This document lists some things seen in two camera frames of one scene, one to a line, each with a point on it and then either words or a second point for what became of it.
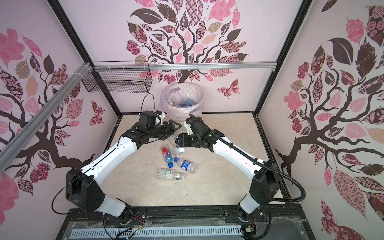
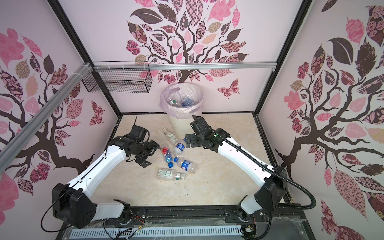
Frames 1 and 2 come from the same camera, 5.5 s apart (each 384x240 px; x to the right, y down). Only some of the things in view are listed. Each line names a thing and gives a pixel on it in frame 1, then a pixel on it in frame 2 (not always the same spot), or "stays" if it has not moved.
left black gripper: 169,131 -> 152,146
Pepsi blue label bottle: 186,165 stays
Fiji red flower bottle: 168,155 stays
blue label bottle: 187,102 stays
